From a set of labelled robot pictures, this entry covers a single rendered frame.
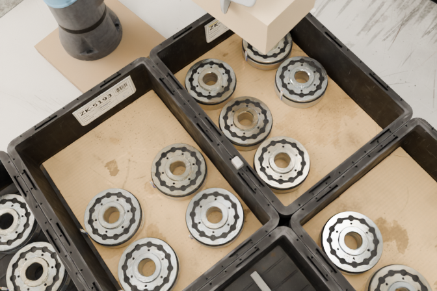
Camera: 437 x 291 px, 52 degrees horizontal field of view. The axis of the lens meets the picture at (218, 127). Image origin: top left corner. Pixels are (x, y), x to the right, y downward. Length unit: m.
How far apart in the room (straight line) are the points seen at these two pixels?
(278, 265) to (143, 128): 0.37
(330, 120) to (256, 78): 0.17
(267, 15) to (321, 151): 0.33
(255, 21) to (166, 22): 0.56
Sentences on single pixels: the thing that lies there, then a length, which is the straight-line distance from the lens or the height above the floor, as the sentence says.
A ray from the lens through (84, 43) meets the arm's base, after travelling 1.11.
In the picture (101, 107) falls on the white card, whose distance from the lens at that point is 0.89.
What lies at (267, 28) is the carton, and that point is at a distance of 0.66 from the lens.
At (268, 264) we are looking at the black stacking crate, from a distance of 0.82.
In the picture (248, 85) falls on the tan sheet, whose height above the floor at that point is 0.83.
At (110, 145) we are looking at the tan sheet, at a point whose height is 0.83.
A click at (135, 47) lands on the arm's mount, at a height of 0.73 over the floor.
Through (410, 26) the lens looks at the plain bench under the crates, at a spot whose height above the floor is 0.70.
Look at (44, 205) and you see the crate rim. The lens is 0.80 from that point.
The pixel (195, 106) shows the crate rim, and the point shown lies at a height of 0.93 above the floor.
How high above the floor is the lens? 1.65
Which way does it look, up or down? 66 degrees down
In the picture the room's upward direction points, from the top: 7 degrees counter-clockwise
